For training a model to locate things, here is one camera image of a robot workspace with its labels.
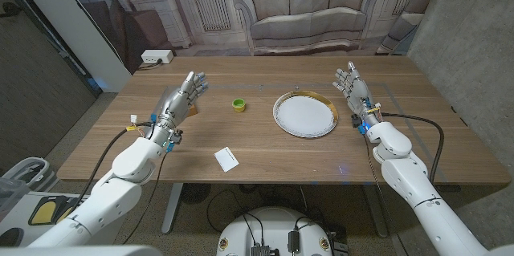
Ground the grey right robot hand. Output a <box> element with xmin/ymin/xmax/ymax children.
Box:
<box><xmin>332</xmin><ymin>60</ymin><xmax>383</xmax><ymax>136</ymax></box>

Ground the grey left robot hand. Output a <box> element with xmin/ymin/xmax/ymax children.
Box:
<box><xmin>149</xmin><ymin>70</ymin><xmax>210</xmax><ymax>153</ymax></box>

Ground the gold-rimmed white paper plate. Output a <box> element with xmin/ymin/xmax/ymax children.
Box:
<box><xmin>272</xmin><ymin>90</ymin><xmax>340</xmax><ymax>140</ymax></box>

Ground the white card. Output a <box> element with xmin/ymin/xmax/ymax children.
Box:
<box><xmin>213</xmin><ymin>146</ymin><xmax>240</xmax><ymax>173</ymax></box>

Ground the white power strip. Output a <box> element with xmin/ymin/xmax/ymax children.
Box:
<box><xmin>141</xmin><ymin>49</ymin><xmax>175</xmax><ymax>65</ymax></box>

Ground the black round floor base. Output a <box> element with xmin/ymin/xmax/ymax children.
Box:
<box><xmin>179</xmin><ymin>183</ymin><xmax>212</xmax><ymax>205</ymax></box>

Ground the grey table leg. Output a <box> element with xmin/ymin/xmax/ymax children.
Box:
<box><xmin>363</xmin><ymin>183</ymin><xmax>390</xmax><ymax>238</ymax></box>
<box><xmin>161</xmin><ymin>182</ymin><xmax>184</xmax><ymax>235</ymax></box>

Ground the printed sofa room backdrop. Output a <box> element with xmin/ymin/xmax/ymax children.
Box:
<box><xmin>51</xmin><ymin>0</ymin><xmax>455</xmax><ymax>75</ymax></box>

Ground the yellow black foot pedal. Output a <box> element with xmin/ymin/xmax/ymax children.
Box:
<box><xmin>55</xmin><ymin>201</ymin><xmax>84</xmax><ymax>225</ymax></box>
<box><xmin>27</xmin><ymin>196</ymin><xmax>61</xmax><ymax>226</ymax></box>

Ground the white robot torso base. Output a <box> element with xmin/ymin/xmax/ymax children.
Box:
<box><xmin>215</xmin><ymin>206</ymin><xmax>334</xmax><ymax>256</ymax></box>

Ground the black adapter box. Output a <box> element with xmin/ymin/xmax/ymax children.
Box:
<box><xmin>288</xmin><ymin>230</ymin><xmax>300</xmax><ymax>254</ymax></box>

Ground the clear plastic box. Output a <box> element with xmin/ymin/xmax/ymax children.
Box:
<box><xmin>0</xmin><ymin>176</ymin><xmax>31</xmax><ymax>223</ymax></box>

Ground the white floor board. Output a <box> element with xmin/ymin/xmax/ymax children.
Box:
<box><xmin>0</xmin><ymin>191</ymin><xmax>97</xmax><ymax>248</ymax></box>

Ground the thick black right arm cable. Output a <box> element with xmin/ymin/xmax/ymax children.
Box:
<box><xmin>380</xmin><ymin>112</ymin><xmax>445</xmax><ymax>185</ymax></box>

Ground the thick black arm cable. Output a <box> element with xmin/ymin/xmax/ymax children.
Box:
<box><xmin>75</xmin><ymin>121</ymin><xmax>156</xmax><ymax>209</ymax></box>
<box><xmin>380</xmin><ymin>112</ymin><xmax>445</xmax><ymax>185</ymax></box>

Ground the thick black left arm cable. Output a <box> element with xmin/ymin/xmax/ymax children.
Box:
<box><xmin>75</xmin><ymin>121</ymin><xmax>156</xmax><ymax>209</ymax></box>

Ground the thin black floor cable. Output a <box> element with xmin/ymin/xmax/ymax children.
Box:
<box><xmin>206</xmin><ymin>189</ymin><xmax>247</xmax><ymax>234</ymax></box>

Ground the white grey handled container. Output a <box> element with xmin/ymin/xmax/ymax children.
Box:
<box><xmin>2</xmin><ymin>156</ymin><xmax>59</xmax><ymax>193</ymax></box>

